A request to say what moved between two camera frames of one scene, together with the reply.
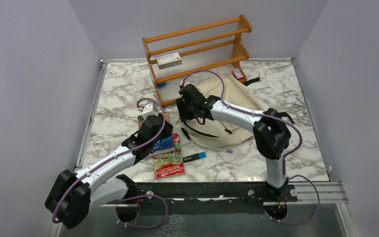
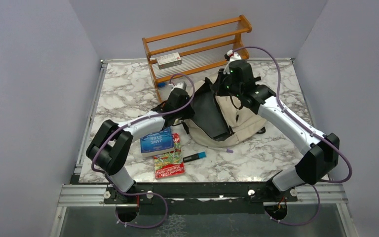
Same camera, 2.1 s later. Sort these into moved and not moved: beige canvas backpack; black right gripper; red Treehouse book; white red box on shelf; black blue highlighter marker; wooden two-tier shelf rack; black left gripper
Moved: black right gripper; beige canvas backpack; black left gripper
Not moved: red Treehouse book; wooden two-tier shelf rack; black blue highlighter marker; white red box on shelf
